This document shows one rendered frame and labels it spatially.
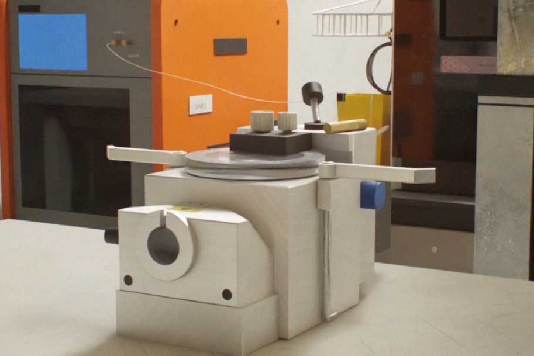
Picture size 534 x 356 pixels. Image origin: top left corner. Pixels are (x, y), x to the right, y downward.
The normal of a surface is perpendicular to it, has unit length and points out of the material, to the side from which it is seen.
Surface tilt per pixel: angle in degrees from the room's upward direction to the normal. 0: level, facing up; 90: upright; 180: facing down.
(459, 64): 90
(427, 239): 90
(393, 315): 0
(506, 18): 90
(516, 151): 90
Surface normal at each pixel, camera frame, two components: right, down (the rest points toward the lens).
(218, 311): -0.50, 0.12
